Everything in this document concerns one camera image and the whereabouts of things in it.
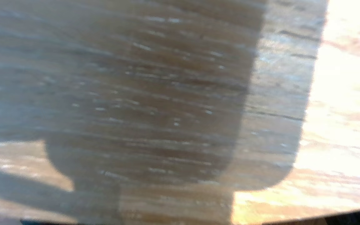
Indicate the round wooden side table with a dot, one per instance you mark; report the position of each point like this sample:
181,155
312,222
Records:
136,93

